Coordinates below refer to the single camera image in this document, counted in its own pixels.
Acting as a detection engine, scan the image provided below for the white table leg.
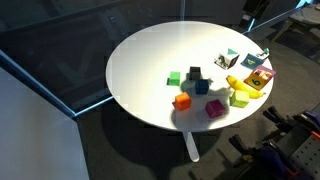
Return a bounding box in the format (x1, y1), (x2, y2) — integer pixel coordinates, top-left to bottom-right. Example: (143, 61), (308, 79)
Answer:
(182, 131), (201, 163)

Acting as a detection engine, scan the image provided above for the blue block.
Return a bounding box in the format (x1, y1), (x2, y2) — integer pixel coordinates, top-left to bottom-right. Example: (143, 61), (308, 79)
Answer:
(194, 78), (210, 95)

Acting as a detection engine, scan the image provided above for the perforated metal board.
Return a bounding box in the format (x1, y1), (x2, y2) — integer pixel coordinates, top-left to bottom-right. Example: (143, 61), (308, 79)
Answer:
(289, 134), (320, 180)

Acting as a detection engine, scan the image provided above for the small teal toy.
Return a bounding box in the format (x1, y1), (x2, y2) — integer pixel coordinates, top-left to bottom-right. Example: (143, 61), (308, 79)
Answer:
(255, 47), (271, 58)

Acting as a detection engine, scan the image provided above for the magenta block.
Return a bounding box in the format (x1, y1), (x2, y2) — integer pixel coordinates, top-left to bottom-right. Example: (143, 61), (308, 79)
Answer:
(204, 98), (226, 119)

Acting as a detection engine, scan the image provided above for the wooden stool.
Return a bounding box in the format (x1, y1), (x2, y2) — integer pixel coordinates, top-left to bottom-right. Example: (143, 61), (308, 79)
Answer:
(270, 4), (320, 44)

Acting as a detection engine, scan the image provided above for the grey block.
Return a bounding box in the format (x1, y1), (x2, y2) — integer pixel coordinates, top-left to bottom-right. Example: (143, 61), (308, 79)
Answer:
(188, 66), (202, 81)

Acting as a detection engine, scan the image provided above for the black clamp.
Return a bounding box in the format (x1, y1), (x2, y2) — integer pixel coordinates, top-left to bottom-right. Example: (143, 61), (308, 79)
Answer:
(262, 105), (296, 134)
(228, 133), (259, 159)

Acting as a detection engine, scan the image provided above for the yellow banana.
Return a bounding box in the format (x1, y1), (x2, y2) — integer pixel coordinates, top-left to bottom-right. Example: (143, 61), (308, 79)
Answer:
(226, 74), (267, 100)

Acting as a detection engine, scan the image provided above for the orange block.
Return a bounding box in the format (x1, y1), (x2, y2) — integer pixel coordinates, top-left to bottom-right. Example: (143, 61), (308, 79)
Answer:
(173, 92), (192, 112)

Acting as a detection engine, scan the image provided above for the light green block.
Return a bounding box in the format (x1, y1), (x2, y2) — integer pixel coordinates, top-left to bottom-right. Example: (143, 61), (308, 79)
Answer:
(230, 89), (251, 109)

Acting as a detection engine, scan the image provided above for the purple clamp handle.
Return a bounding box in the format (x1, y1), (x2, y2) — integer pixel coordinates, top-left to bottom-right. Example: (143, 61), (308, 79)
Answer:
(302, 109), (320, 127)

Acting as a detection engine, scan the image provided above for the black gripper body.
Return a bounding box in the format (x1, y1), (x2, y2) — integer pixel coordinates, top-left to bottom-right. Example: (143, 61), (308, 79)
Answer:
(239, 0), (270, 30)

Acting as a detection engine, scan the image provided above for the white partition panel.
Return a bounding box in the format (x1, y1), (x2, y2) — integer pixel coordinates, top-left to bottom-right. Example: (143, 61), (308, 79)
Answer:
(0, 66), (90, 180)

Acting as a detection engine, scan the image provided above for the bright green block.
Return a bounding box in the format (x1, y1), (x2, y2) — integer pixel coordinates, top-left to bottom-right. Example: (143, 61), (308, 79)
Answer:
(167, 70), (181, 87)

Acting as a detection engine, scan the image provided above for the orange number six cube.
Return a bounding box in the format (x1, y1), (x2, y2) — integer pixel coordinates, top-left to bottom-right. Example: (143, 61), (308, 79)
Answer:
(243, 65), (277, 92)

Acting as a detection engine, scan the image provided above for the zebra picture cube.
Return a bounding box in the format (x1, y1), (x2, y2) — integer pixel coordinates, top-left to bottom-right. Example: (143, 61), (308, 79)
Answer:
(213, 52), (240, 71)

